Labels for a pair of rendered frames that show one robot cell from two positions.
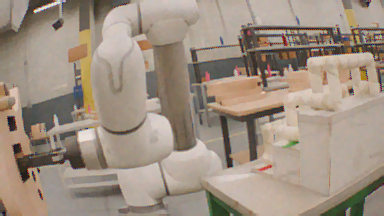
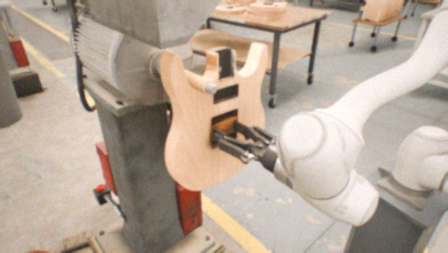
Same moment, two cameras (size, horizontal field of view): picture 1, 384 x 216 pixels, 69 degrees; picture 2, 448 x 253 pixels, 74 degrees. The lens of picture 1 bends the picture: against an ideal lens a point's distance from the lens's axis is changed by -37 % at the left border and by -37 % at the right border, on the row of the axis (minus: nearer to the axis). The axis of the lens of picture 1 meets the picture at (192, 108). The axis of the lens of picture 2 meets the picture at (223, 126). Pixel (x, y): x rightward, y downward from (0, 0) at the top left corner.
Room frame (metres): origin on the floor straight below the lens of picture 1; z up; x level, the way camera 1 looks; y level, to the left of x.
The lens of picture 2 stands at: (0.40, -0.16, 1.53)
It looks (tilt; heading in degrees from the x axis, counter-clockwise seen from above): 31 degrees down; 61
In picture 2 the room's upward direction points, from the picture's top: straight up
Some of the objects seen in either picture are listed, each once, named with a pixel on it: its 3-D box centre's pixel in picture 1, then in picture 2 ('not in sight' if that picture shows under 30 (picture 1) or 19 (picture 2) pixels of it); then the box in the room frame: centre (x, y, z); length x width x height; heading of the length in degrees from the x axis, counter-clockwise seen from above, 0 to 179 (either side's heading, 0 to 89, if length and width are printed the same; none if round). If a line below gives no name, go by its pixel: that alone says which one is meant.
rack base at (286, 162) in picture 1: (322, 148); not in sight; (0.88, -0.32, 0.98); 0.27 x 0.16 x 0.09; 106
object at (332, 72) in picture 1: (334, 87); not in sight; (0.66, -0.29, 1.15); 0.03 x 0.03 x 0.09
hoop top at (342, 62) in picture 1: (351, 61); not in sight; (0.68, -0.37, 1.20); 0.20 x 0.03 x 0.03; 105
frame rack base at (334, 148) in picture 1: (350, 138); not in sight; (0.73, -0.35, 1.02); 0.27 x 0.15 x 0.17; 106
